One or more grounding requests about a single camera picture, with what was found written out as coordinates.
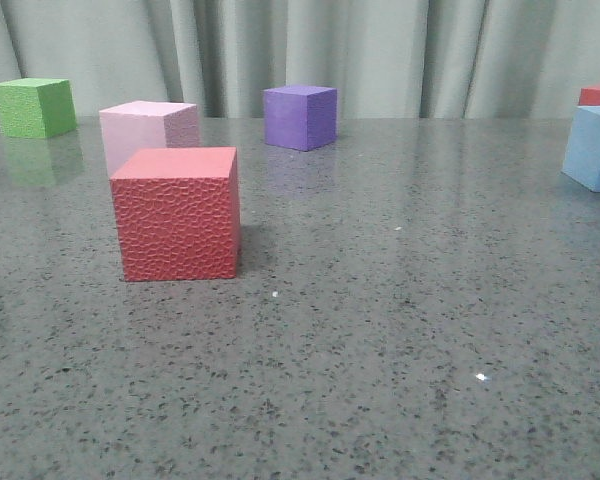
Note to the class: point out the light blue foam cube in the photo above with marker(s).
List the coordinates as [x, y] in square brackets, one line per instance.
[582, 158]

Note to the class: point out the purple foam cube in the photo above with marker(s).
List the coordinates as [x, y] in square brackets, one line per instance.
[300, 117]

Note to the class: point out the large red foam cube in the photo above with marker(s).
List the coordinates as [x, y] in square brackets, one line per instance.
[178, 213]

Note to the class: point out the pink foam cube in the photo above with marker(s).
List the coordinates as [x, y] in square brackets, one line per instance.
[146, 124]

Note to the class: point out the grey-green curtain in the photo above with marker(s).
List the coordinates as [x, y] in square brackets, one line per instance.
[387, 59]

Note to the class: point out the green foam cube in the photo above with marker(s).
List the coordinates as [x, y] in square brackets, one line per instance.
[36, 108]

